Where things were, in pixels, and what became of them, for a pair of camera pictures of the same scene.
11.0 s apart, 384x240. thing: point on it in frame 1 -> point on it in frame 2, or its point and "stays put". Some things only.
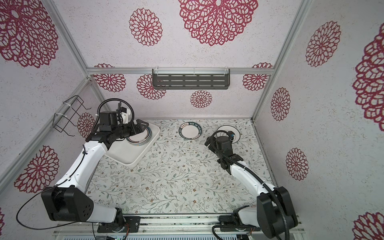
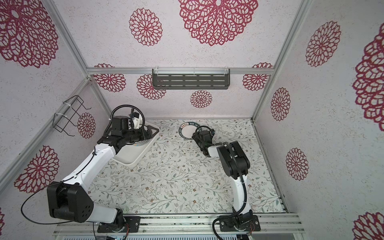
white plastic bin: x=130 y=151 stays put
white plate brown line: x=229 y=128 -> x=141 y=142
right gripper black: x=209 y=141 -> x=198 y=135
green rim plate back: x=190 y=130 stays put
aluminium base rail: x=178 y=225 stays put
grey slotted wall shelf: x=173 y=78 stays put
